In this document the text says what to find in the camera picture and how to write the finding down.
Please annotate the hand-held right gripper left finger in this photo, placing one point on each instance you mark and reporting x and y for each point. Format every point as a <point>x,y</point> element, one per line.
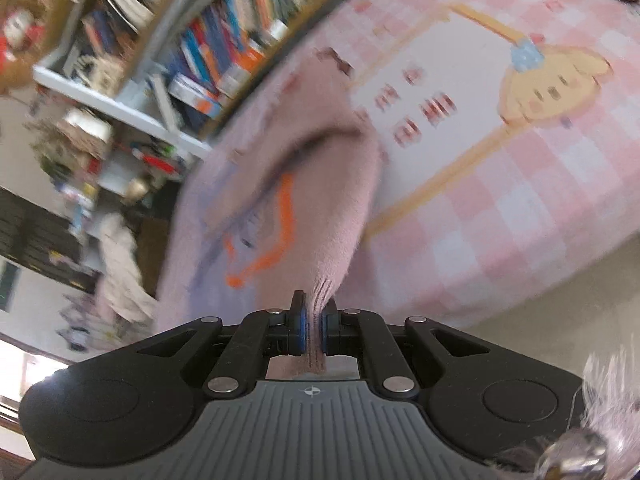
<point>300,332</point>

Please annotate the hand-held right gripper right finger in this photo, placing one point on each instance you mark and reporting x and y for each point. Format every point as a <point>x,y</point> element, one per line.
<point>327,334</point>

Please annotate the lavender pink knit sweater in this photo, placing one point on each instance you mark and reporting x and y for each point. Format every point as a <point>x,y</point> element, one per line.
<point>325,160</point>

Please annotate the cream coat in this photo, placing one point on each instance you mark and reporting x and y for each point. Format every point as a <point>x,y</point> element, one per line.
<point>122,265</point>

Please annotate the pink checked printed blanket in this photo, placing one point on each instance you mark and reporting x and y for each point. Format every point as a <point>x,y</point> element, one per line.
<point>500,210</point>

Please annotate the wooden bookshelf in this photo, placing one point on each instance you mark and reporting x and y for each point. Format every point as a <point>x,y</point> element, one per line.
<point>150,120</point>

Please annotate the shiny metal knob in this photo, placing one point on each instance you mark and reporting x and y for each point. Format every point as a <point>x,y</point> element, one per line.
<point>575,455</point>

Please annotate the black slatted panel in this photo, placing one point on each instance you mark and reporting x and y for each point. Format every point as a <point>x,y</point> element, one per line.
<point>35,240</point>

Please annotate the fluffy pale pink sleeve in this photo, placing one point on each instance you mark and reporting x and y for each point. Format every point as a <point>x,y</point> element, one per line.
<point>612,395</point>

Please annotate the row of colourful books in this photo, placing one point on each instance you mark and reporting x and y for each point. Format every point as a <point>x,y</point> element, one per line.
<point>215,45</point>

